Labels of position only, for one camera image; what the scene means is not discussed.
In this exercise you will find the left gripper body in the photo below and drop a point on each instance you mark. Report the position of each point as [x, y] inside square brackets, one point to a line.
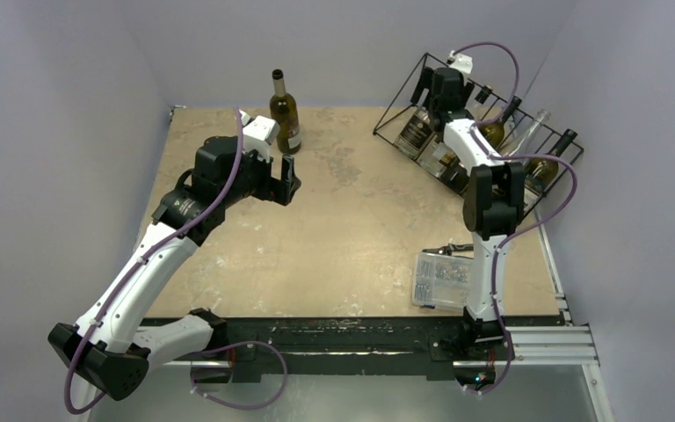
[263, 185]

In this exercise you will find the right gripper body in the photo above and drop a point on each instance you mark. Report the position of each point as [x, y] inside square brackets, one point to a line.
[421, 85]

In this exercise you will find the tall clear glass bottle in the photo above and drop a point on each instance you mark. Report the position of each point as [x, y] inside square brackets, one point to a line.
[416, 134]

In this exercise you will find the dark green bottle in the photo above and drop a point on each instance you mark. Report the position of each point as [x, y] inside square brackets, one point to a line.
[540, 172]
[495, 132]

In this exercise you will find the clear square bottle gold cap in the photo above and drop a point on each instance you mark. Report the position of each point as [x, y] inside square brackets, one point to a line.
[436, 156]

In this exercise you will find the clear glass bottle short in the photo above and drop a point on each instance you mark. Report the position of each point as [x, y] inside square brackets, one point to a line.
[519, 144]

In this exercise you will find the dark green bottle front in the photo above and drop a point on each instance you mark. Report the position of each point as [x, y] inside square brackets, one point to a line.
[540, 172]

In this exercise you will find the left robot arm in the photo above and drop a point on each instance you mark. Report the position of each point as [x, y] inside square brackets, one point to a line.
[105, 346]

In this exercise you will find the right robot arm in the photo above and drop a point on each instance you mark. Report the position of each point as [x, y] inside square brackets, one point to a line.
[493, 203]

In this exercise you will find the black pliers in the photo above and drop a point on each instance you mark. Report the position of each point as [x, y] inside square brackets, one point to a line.
[448, 249]

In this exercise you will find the clear plastic screw box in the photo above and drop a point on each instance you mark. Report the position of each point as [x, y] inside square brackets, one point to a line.
[441, 281]

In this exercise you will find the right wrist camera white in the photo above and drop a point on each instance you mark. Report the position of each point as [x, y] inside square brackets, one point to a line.
[460, 62]

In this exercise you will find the black wire wine rack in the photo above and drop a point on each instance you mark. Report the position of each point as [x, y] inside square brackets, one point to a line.
[454, 178]

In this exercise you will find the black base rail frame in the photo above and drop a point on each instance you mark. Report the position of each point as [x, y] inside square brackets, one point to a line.
[426, 346]

